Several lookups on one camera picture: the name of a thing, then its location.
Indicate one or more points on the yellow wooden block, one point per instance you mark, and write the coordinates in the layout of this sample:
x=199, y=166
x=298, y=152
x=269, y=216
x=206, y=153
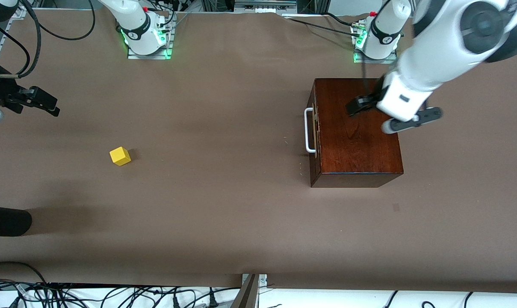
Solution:
x=120, y=156

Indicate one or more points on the small metal bracket plate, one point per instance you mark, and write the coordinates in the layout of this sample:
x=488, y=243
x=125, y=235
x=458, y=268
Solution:
x=263, y=280

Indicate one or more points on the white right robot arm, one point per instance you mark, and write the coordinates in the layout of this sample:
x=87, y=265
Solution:
x=132, y=21

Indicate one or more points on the brown table cover sheet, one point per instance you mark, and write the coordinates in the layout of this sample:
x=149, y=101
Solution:
x=198, y=192

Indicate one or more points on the grey equipment bar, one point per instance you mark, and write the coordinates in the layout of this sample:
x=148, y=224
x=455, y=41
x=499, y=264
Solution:
x=262, y=6

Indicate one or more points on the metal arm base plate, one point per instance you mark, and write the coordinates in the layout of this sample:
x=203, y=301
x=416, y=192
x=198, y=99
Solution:
x=376, y=61
x=149, y=56

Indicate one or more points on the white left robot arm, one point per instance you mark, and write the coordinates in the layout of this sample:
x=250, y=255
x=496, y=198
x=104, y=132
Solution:
x=438, y=51

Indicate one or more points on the perforated aluminium rail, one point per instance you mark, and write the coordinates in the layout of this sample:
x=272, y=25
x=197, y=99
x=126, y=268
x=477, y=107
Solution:
x=1, y=40

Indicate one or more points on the dark red wooden cabinet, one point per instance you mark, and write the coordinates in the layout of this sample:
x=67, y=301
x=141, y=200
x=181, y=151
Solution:
x=361, y=141

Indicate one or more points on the grey metal post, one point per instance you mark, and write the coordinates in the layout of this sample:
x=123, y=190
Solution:
x=247, y=295

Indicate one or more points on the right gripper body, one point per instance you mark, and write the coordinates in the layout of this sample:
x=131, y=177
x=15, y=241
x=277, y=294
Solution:
x=1, y=89

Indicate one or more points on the black ribbed foam cylinder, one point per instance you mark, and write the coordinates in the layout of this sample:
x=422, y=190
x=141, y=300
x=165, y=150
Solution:
x=6, y=220

